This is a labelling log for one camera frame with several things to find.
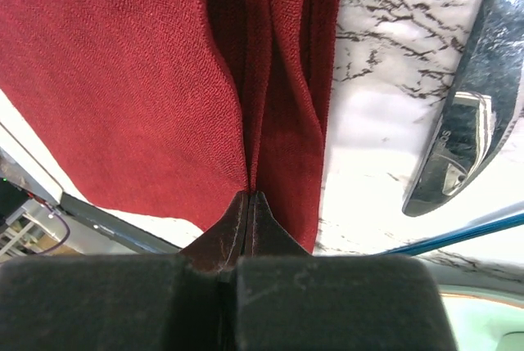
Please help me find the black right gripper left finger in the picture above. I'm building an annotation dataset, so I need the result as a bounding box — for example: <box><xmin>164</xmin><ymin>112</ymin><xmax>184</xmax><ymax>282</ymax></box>
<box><xmin>1</xmin><ymin>192</ymin><xmax>249</xmax><ymax>350</ymax></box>

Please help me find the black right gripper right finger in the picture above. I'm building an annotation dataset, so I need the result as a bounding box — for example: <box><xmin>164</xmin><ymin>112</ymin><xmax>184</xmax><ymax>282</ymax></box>
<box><xmin>235</xmin><ymin>193</ymin><xmax>456</xmax><ymax>350</ymax></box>

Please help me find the dark red cloth napkin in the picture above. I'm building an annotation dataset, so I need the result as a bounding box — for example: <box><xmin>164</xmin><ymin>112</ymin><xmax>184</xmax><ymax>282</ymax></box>
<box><xmin>1</xmin><ymin>0</ymin><xmax>339</xmax><ymax>250</ymax></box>

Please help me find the blue handled fork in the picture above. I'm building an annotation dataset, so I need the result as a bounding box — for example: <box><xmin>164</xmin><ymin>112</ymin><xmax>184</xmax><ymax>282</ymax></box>
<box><xmin>377</xmin><ymin>213</ymin><xmax>523</xmax><ymax>256</ymax></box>

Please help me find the light green plate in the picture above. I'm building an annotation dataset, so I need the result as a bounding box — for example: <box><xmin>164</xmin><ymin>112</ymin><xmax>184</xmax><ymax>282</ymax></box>
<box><xmin>438</xmin><ymin>274</ymin><xmax>523</xmax><ymax>350</ymax></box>

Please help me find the silver table knife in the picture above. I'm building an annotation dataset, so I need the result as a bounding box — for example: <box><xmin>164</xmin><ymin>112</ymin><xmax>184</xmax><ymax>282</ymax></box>
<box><xmin>402</xmin><ymin>0</ymin><xmax>523</xmax><ymax>217</ymax></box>

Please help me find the aluminium frame rail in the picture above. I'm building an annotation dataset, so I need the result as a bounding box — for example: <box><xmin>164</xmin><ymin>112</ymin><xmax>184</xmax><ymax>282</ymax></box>
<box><xmin>1</xmin><ymin>126</ymin><xmax>180</xmax><ymax>254</ymax></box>

